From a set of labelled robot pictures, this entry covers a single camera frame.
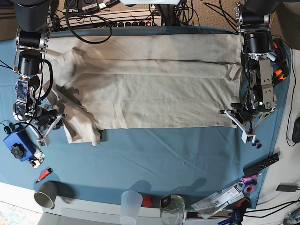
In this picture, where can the red marker pen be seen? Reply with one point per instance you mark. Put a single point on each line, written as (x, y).
(44, 174)

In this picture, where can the white marker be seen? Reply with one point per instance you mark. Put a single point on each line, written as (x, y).
(271, 57)

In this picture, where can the grey mug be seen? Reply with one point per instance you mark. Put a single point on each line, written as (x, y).
(46, 195)

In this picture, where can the orange black clamp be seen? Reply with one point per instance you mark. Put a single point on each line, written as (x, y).
(281, 56)

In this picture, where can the white small caster wheel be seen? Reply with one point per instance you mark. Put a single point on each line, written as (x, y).
(37, 159)

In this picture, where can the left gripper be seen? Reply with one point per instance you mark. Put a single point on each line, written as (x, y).
(246, 118)

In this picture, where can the purple tape roll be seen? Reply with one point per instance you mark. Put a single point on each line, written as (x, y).
(249, 187)

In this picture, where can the clear plastic package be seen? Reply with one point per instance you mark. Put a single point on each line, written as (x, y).
(217, 201)

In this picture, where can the purple tube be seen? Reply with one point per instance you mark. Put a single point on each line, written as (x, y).
(249, 178)

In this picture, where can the black remote control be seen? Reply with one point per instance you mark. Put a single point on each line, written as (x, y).
(257, 167)

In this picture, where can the black star knob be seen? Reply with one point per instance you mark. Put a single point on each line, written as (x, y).
(18, 151)

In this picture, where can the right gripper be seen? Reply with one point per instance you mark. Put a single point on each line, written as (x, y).
(46, 122)

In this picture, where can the orange black utility knife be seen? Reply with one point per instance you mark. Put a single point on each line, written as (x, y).
(278, 76)

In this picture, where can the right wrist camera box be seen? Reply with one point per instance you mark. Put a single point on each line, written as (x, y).
(43, 141)

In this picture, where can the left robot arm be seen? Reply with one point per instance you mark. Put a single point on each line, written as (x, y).
(259, 98)

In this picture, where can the small black clips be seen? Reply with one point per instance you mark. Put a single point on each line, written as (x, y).
(257, 144)

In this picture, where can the red small cap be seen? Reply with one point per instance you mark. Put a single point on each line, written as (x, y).
(147, 201)

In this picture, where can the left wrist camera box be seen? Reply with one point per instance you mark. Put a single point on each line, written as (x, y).
(248, 138)

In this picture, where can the blue table cloth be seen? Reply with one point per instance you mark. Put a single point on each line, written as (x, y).
(193, 162)

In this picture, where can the blue bar clamp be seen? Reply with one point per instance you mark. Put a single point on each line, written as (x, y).
(237, 215)

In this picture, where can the beige T-shirt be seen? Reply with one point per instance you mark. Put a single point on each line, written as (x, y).
(163, 81)

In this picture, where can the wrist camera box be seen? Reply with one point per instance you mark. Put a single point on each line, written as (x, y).
(43, 141)
(248, 138)

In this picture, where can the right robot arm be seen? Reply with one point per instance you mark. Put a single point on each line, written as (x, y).
(35, 71)

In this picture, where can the glass jar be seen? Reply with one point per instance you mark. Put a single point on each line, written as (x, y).
(172, 210)

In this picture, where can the translucent plastic cup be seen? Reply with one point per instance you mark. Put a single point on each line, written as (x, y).
(130, 206)

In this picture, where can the black power strip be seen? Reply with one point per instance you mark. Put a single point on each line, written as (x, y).
(131, 23)

